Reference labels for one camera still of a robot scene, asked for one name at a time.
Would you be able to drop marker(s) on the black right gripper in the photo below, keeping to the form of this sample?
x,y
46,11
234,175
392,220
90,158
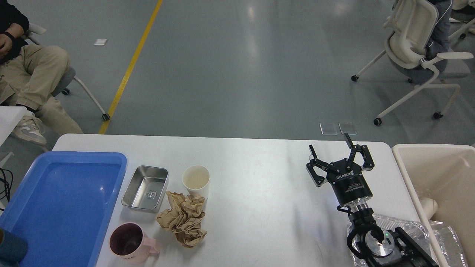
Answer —
x,y
347,183

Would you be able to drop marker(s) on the stainless steel rectangular tin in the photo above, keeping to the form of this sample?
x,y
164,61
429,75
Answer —
x,y
146,189

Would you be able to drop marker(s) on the pink mug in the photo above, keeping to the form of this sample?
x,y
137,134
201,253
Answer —
x,y
130,243

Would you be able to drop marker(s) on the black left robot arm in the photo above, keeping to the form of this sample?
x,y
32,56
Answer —
x,y
13,249

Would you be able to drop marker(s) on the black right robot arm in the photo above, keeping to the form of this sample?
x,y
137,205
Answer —
x,y
367,241

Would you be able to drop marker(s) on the white paper cup in bin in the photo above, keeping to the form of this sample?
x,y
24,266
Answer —
x,y
429,206

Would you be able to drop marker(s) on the beige plastic bin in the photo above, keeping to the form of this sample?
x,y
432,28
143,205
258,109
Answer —
x,y
446,174

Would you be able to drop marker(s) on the aluminium foil tray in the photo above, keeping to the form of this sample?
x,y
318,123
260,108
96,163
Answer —
x,y
445,235

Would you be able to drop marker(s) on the seated person in blue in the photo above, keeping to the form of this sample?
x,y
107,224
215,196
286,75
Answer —
x,y
438,43

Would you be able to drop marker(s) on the white office chair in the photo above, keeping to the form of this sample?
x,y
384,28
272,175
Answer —
x,y
413,22

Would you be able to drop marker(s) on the crumpled brown paper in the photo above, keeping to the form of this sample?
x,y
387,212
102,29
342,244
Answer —
x,y
184,218

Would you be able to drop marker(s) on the blue plastic tray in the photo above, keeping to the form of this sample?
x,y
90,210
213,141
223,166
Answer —
x,y
63,206

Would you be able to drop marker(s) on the grey office chair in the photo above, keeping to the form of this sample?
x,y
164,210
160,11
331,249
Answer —
x,y
69,75

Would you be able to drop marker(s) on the seated person in khaki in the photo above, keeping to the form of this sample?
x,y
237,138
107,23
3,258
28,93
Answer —
x,y
29,75

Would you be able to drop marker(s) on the white side table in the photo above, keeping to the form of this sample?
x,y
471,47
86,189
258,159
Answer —
x,y
9,118

